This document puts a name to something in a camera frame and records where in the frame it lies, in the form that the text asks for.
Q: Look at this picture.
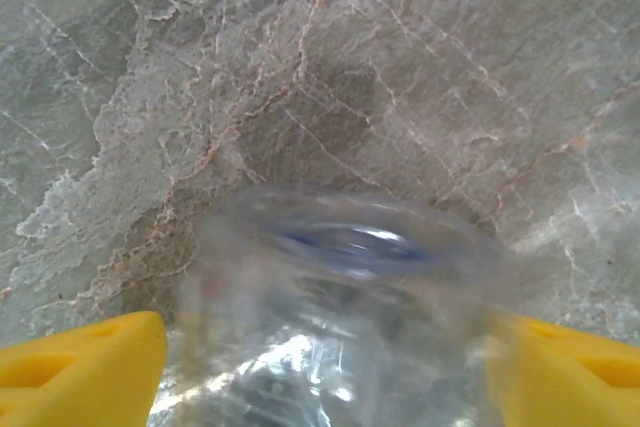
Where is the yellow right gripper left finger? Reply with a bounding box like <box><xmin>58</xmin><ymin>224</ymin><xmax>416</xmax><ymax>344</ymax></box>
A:
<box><xmin>0</xmin><ymin>310</ymin><xmax>168</xmax><ymax>427</ymax></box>

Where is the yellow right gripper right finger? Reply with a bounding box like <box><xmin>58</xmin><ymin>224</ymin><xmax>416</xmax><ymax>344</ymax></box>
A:
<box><xmin>486</xmin><ymin>313</ymin><xmax>640</xmax><ymax>427</ymax></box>

